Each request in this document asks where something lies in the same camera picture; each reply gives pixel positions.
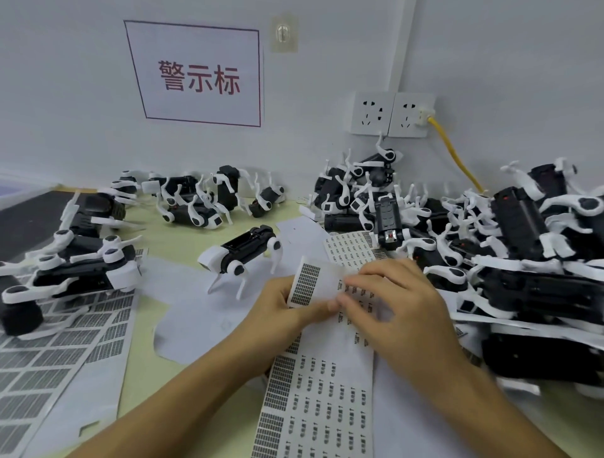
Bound person's right hand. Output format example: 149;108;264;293
340;258;468;376

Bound person's left hand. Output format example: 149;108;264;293
237;276;342;370

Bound long white label sheet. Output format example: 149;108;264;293
251;230;394;458

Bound person's left forearm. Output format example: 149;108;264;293
66;326;277;458

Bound person's right forearm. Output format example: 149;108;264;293
377;344;569;458

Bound black white toy robot dog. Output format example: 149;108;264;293
197;225;284;302

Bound white backing paper sheet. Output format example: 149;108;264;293
366;356;604;458
139;215;341;368
34;295;138;458

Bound pile of robot dogs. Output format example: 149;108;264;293
0;189;143;338
302;132;604;399
109;165;287;232

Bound grey peeled label sheet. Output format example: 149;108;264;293
0;248;148;458

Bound dark grey mat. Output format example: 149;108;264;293
0;189;78;266

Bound yellow cable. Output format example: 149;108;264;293
427;115;488;195

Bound white wall socket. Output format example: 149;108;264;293
388;92;436;139
350;91;396;137

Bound white wall cable duct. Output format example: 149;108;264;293
386;0;419;94

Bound white wall sign red characters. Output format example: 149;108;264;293
124;19;263;128

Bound clear adhesive wall hook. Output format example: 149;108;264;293
269;15;300;53

